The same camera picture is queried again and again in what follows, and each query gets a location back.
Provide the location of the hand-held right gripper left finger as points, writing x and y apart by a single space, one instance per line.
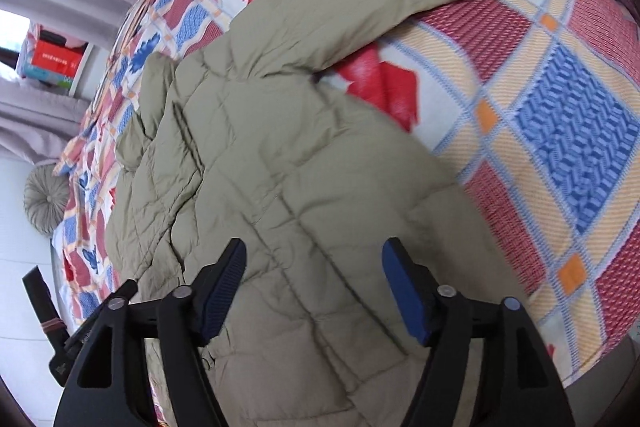
225 287

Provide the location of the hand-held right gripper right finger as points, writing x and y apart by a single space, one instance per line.
405 292

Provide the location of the grey round cushion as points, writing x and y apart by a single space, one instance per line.
45 202

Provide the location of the khaki puffer jacket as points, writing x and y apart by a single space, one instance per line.
300 157

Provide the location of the red box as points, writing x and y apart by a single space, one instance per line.
55 57

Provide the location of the red blue patterned blanket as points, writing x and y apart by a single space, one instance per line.
550 107

